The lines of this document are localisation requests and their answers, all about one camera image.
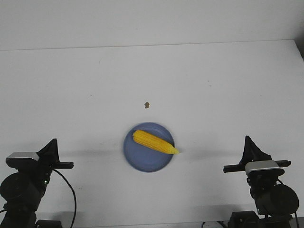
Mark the small brown table stain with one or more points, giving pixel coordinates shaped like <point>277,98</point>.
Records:
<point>147,105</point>

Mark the yellow corn cob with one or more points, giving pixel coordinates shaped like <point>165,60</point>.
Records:
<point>153,142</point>

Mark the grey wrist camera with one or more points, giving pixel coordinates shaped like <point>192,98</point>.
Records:
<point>22,160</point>
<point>269,165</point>

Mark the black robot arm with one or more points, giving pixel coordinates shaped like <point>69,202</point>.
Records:
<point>276,203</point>
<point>24,190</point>

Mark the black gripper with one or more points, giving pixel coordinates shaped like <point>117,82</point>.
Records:
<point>50,162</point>
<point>258,179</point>

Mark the blue round plate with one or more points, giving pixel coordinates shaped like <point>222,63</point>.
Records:
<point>143,158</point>

